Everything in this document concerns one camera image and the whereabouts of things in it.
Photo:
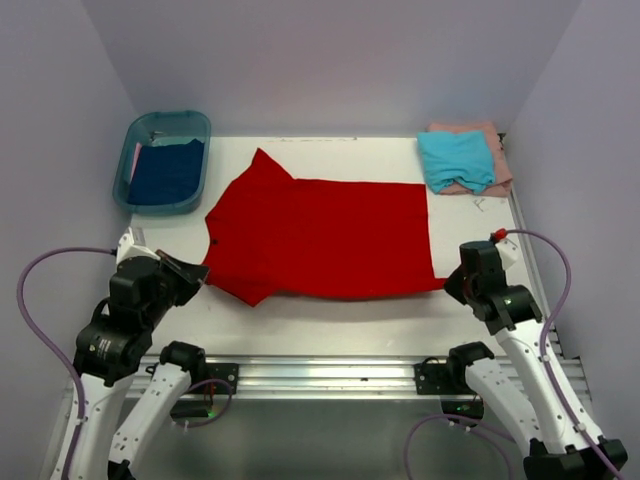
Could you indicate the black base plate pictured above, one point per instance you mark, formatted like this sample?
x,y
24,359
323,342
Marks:
x,y
433,377
226,374

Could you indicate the pink paper in bin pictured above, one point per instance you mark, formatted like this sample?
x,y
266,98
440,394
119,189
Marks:
x,y
134,161

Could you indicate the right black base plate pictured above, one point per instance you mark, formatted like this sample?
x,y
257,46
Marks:
x,y
433,377

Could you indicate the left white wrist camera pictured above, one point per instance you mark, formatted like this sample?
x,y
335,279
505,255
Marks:
x,y
132,244

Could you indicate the folded pink t shirt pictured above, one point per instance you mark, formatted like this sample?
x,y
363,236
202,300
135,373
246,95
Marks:
x,y
502,187

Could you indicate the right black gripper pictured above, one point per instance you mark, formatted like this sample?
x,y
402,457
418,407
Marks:
x,y
451,286

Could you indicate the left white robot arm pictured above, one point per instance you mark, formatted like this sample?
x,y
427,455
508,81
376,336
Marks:
x,y
108,355

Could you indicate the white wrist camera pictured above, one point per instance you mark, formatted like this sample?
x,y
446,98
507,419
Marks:
x,y
132,244
506,245

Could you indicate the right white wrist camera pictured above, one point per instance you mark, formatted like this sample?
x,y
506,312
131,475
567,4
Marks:
x,y
506,245

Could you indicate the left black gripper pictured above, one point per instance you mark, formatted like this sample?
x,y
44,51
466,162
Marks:
x,y
196,275

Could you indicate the red t shirt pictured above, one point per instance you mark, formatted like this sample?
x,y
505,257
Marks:
x,y
272,233

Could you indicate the teal plastic bin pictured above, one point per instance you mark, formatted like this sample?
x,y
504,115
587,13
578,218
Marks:
x,y
159,129

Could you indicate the aluminium mounting rail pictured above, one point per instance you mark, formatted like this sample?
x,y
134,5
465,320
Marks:
x,y
324,377

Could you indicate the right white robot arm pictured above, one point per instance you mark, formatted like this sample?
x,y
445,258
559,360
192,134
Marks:
x,y
554,432

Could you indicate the folded turquoise t shirt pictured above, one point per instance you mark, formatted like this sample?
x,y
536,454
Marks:
x,y
463,158

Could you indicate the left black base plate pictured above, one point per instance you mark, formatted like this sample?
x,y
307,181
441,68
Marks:
x,y
226,374

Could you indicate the dark blue t shirt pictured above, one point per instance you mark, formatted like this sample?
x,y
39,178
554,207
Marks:
x,y
167,174

